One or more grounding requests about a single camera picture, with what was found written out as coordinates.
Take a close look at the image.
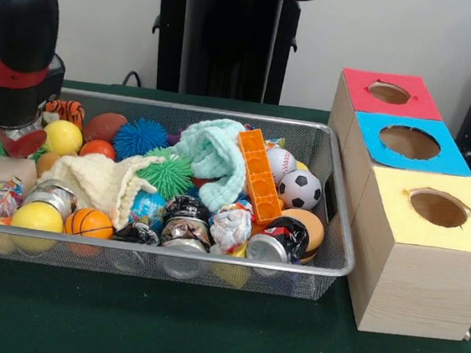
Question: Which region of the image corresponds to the crushed shiny silver can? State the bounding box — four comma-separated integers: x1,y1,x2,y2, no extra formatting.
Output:
23,179,80,221

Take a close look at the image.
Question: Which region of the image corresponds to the yellow smiley ball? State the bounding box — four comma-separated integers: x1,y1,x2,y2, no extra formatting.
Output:
7,199,66,257

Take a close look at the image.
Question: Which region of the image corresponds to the shallow clear mesh bin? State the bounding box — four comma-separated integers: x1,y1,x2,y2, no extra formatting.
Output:
0,80,372,304

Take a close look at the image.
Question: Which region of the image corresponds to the wooden box with three holes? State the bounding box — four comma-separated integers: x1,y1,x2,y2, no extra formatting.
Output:
307,66,471,343

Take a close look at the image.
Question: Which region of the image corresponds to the small blue globe ball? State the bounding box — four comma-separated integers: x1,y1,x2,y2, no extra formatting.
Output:
127,189,168,231

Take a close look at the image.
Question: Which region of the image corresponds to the black drink can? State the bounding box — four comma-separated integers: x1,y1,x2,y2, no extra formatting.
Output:
246,214,313,267

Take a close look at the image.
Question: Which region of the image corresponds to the plain blue spiky ball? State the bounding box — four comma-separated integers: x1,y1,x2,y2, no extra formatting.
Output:
110,114,171,166

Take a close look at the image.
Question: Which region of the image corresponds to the long orange toy brick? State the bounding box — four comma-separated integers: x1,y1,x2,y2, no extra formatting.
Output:
230,127,292,227

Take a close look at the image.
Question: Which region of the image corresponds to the cream yellow knitted cloth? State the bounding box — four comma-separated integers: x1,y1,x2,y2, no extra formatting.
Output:
35,144,164,235

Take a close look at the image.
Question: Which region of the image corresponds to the small soccer ball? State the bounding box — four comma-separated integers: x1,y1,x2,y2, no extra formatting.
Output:
277,168,325,213

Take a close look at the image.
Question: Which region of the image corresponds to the white baseball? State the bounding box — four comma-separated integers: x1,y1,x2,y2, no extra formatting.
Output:
261,146,300,188

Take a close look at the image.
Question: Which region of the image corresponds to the dark green table cloth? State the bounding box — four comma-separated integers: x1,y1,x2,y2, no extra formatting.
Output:
0,71,471,353

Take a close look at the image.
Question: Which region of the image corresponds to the striped orange tiger toy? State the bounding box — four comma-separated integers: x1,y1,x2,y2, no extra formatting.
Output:
42,97,87,127

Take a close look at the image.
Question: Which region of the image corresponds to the plain red ball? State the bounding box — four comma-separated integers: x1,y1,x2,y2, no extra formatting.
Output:
79,138,119,163

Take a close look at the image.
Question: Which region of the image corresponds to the pale blue waffle cloth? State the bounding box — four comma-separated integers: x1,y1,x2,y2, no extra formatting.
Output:
163,113,252,217

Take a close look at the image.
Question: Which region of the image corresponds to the small brown football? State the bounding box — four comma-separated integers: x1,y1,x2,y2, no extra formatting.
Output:
81,110,130,148

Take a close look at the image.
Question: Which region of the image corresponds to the plain wooden cube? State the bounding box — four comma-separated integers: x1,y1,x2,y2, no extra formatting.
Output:
0,156,40,197

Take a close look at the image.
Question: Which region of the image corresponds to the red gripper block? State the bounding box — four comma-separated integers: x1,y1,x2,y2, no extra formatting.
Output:
0,122,49,163

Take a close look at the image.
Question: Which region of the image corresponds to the small orange basketball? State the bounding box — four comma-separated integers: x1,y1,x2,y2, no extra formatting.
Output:
61,205,117,259

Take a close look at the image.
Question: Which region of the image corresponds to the light green spiky ball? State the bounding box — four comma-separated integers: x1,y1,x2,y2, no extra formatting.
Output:
134,145,197,203

